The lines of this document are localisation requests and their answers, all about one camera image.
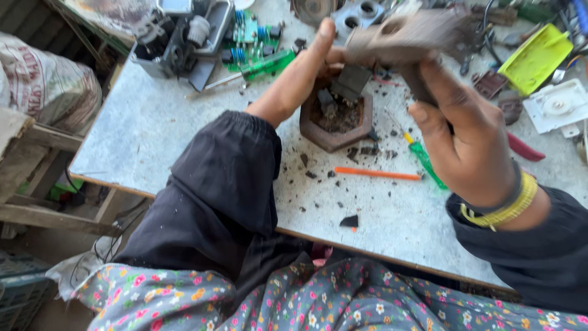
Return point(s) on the black plastic fragment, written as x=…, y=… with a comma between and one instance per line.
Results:
x=350, y=222

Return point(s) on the white printed sack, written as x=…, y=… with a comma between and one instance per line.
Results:
x=46, y=87

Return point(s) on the person's left hand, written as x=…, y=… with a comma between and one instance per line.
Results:
x=294, y=78

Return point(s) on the brown hexagonal housing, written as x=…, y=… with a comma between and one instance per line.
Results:
x=337, y=133

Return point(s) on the yellow-green plastic cover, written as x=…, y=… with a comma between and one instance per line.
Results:
x=535, y=59

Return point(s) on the green circuit board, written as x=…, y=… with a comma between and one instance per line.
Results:
x=250, y=41

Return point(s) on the black bangle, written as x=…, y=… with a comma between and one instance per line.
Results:
x=505, y=195

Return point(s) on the round metal disc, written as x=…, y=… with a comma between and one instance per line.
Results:
x=314, y=9

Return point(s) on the small brown plastic part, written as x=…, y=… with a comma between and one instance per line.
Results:
x=490, y=83

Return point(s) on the person's right hand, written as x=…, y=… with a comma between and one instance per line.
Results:
x=473, y=147

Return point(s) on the heap of tools and parts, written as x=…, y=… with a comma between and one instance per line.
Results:
x=528, y=14

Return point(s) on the green plastic crate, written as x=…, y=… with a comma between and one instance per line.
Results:
x=20, y=294

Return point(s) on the person's floral trousers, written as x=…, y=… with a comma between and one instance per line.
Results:
x=321, y=299

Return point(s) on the orange pen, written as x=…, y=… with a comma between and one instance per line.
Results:
x=376, y=173

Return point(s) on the wooden bench frame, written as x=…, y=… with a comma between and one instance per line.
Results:
x=32, y=156

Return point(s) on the grey block with holes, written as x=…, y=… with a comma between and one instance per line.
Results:
x=356, y=18

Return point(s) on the white plastic bag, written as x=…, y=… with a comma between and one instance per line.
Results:
x=82, y=269

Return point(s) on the grey metal box with parts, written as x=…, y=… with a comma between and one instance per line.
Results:
x=179, y=41

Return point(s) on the white plastic plate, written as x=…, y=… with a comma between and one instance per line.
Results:
x=556, y=105

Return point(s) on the yellow bangles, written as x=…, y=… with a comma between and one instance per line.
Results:
x=514, y=207

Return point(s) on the dark brown plastic part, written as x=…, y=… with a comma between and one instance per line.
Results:
x=511, y=110

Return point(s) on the brown plastic housing part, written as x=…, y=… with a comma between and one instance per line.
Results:
x=409, y=36

